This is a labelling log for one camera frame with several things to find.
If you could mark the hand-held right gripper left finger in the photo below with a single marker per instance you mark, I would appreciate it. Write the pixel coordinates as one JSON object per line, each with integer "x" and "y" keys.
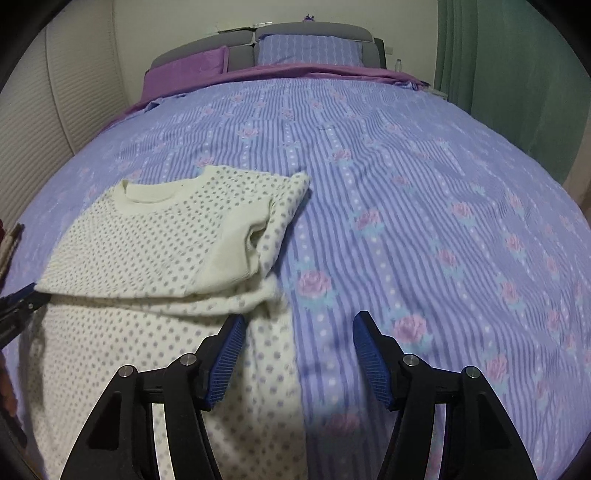
{"x": 227, "y": 359}

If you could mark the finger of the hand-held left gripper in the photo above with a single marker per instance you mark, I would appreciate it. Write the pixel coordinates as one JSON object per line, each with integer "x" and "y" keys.
{"x": 23, "y": 301}

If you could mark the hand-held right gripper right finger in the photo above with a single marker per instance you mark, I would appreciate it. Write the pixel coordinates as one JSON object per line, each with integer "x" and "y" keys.
{"x": 372, "y": 364}

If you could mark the cream polka dot shirt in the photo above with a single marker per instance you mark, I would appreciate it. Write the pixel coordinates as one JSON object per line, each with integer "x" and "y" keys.
{"x": 157, "y": 286}

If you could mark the floral striped purple bedspread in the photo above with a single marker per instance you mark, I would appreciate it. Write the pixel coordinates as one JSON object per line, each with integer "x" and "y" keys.
{"x": 360, "y": 221}

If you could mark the white ribbed wardrobe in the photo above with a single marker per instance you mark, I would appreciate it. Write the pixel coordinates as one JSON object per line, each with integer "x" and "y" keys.
{"x": 55, "y": 87}

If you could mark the plain purple bed sheet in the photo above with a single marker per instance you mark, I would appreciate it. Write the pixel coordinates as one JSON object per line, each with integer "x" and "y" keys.
{"x": 258, "y": 76}

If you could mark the plain purple pillow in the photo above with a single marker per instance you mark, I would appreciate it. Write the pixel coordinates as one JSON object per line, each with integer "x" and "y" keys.
{"x": 194, "y": 67}

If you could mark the clear plastic bottle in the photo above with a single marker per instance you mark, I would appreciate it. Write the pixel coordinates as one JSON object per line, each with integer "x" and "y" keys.
{"x": 399, "y": 64}

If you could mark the grey upholstered headboard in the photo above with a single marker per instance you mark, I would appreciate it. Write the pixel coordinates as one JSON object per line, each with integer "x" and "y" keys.
{"x": 240, "y": 50}

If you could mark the floral striped purple pillow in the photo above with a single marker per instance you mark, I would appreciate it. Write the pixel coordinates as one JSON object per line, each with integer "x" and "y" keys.
{"x": 310, "y": 50}

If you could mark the green curtain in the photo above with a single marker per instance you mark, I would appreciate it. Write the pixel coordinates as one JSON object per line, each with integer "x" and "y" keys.
{"x": 517, "y": 78}

